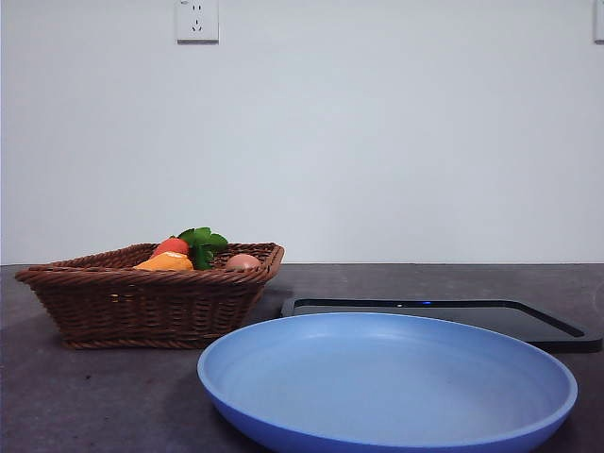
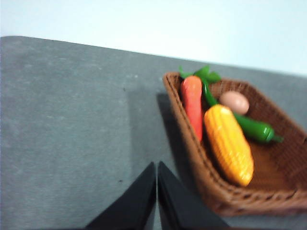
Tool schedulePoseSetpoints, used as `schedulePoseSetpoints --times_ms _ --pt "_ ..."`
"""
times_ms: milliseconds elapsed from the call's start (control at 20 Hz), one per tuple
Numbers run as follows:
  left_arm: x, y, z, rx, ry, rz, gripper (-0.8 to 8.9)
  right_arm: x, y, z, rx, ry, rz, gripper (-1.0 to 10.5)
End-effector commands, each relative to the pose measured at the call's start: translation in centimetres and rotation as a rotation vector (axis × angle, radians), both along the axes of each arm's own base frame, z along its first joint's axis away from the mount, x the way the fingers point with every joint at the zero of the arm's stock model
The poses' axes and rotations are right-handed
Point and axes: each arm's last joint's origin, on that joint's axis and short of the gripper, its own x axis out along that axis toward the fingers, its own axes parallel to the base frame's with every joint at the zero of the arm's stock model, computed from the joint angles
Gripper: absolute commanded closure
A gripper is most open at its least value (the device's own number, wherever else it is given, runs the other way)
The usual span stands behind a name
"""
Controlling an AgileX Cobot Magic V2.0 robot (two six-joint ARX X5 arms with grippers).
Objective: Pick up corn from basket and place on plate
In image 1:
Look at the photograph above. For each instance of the orange corn cob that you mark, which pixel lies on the orange corn cob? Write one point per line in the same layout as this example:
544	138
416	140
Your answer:
165	262

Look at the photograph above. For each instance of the blue round plate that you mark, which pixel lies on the blue round plate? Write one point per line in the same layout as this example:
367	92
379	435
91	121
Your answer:
377	387

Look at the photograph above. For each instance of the brown wicker basket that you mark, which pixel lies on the brown wicker basket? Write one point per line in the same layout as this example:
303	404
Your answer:
141	311

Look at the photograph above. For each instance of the brown egg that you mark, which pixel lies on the brown egg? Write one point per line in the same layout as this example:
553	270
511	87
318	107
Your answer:
241	262

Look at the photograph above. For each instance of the carrot with green leaves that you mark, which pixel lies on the carrot with green leaves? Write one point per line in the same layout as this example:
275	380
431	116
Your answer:
172	245

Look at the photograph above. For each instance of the black rectangular tray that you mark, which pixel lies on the black rectangular tray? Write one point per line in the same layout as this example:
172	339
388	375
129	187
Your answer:
542	328

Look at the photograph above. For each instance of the white wall socket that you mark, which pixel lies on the white wall socket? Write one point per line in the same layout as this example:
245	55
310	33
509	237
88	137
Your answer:
198	28

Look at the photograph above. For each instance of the white wall plate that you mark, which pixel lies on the white wall plate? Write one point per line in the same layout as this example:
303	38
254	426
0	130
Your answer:
599	23

